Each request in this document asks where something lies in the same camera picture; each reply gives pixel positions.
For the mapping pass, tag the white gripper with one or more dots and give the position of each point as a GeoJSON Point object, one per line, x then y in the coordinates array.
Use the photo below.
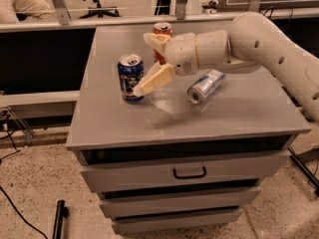
{"type": "Point", "coordinates": [180, 54]}

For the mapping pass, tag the blue pepsi can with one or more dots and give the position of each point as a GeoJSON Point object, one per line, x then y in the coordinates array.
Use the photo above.
{"type": "Point", "coordinates": [131, 71]}

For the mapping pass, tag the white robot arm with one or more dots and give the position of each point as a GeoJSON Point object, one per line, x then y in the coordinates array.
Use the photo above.
{"type": "Point", "coordinates": [251, 38]}

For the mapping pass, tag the orange coca-cola can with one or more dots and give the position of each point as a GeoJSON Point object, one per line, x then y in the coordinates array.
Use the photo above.
{"type": "Point", "coordinates": [161, 28]}

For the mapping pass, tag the silver can lying down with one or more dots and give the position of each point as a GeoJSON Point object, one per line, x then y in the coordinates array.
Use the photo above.
{"type": "Point", "coordinates": [205, 86]}

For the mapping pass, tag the grey drawer cabinet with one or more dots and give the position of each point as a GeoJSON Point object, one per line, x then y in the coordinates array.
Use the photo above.
{"type": "Point", "coordinates": [241, 134]}

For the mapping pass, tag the person in beige trousers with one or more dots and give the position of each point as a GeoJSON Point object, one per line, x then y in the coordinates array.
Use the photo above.
{"type": "Point", "coordinates": [38, 9]}

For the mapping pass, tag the black bar on floor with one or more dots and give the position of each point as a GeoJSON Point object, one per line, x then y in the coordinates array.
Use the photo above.
{"type": "Point", "coordinates": [62, 212]}

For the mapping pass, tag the black stand leg right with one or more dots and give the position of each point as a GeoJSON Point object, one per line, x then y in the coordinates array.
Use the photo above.
{"type": "Point", "coordinates": [311, 176]}

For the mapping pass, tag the black drawer handle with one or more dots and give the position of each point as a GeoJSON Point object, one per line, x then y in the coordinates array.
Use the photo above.
{"type": "Point", "coordinates": [192, 173]}

